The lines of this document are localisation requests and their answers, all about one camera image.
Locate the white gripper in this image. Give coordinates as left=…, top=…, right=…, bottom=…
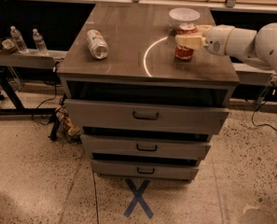
left=175, top=24, right=234, bottom=56

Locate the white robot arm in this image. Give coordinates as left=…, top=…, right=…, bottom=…
left=175, top=22, right=277, bottom=74

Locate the white bowl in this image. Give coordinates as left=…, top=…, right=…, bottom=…
left=169, top=7, right=201, bottom=29

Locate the white green soda can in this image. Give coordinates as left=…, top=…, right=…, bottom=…
left=86, top=29, right=109, bottom=60

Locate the bowl with snack packets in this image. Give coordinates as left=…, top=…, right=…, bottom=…
left=0, top=38, right=17, bottom=54

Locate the grey drawer cabinet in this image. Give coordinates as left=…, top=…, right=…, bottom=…
left=58, top=3, right=239, bottom=168

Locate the top grey drawer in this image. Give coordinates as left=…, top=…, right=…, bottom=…
left=64, top=99, right=229, bottom=134

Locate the grey drawer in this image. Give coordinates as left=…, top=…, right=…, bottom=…
left=64, top=99, right=229, bottom=134
left=90, top=160, right=199, bottom=181
left=81, top=134, right=211, bottom=160

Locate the middle grey drawer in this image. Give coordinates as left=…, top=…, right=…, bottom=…
left=81, top=134, right=211, bottom=160

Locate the right water bottle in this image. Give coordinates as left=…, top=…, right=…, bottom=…
left=33, top=29, right=48, bottom=55

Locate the water bottle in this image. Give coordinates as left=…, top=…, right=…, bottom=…
left=10, top=26, right=28, bottom=53
left=33, top=29, right=48, bottom=55

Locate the chip bag on floor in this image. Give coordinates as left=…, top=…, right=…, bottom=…
left=55, top=105, right=80, bottom=143

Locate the bottom grey drawer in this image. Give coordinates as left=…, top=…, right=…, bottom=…
left=90, top=160, right=199, bottom=181

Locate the grey side table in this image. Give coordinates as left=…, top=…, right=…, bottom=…
left=0, top=50, right=63, bottom=141

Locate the blue tape cross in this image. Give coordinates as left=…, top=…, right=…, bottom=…
left=124, top=178, right=154, bottom=219

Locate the left water bottle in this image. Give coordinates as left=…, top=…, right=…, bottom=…
left=10, top=26, right=28, bottom=53

